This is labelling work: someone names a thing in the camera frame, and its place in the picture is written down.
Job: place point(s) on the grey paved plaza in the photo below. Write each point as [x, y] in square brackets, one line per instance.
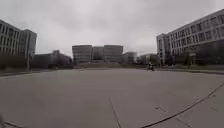
[100, 96]

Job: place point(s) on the grey building with window rows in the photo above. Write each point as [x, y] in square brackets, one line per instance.
[13, 40]

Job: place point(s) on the person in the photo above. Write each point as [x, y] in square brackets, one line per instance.
[150, 67]

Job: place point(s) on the small grey building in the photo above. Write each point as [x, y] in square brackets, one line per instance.
[129, 57]

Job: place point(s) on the long pale multi-storey building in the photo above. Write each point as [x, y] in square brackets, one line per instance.
[200, 35]

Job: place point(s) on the low dark building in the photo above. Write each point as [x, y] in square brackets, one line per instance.
[50, 60]

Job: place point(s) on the raised kerb strip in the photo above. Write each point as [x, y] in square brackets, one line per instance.
[20, 72]

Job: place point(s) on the grass strip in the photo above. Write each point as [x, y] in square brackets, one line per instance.
[196, 67]

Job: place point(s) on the wide stone steps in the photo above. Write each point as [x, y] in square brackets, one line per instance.
[106, 66]

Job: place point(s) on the row of trees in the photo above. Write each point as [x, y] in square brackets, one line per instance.
[210, 55]

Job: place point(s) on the grey twin-block building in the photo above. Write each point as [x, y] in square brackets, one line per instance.
[81, 53]

